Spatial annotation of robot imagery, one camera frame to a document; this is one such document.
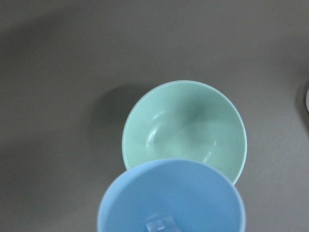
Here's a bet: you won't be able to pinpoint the clear ice cubes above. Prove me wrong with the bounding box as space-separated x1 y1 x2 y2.
146 216 178 232

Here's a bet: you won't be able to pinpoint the mint green bowl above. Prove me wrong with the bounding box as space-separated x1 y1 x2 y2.
122 80 248 183

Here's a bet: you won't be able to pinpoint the blue cup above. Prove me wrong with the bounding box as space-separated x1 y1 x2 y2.
97 159 246 232

